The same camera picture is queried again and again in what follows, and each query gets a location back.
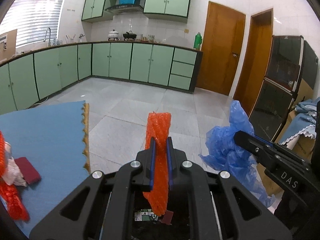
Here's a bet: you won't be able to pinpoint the orange foam net strip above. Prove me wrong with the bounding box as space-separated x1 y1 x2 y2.
143 112 171 217

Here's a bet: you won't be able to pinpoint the blue plastic bag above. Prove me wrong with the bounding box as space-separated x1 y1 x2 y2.
200 100 275 207

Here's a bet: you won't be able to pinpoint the large orange foam net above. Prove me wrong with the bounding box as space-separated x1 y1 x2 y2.
1 134 29 222

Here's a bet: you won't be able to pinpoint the green lower kitchen cabinets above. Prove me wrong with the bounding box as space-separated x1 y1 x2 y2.
1 41 203 114

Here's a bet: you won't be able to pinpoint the cardboard box by fridge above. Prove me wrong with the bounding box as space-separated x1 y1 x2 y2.
257 79 315 196

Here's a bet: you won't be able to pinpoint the blue cloth with lace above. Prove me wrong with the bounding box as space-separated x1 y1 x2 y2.
278 98 319 145

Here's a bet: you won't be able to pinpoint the brown wooden door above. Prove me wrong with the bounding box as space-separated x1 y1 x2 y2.
196 2 246 95
233 9 273 115

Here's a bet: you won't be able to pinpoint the black refrigerator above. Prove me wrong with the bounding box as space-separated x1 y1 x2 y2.
249 35 319 141

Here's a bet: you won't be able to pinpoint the blue table mat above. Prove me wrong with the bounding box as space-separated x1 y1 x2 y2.
1 101 89 236

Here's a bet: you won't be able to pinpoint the green thermos bottle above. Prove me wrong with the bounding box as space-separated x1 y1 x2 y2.
193 33 202 50

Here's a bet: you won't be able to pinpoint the black wok pan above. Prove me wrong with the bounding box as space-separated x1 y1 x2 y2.
123 31 137 41

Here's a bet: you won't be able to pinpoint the white cooking pot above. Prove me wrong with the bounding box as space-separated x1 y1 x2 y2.
108 29 119 41

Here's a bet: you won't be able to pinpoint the dark red sponge pad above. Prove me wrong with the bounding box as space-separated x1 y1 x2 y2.
15 157 41 185

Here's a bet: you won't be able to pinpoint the black range hood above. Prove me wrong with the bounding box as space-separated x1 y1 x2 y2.
105 4 143 15

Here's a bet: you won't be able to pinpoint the chrome sink faucet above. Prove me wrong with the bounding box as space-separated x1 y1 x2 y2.
43 27 52 47

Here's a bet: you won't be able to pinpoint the brown cardboard box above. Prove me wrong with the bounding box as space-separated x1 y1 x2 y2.
0 29 17 63

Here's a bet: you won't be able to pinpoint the white window blind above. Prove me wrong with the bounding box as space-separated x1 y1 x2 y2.
1 0 63 47

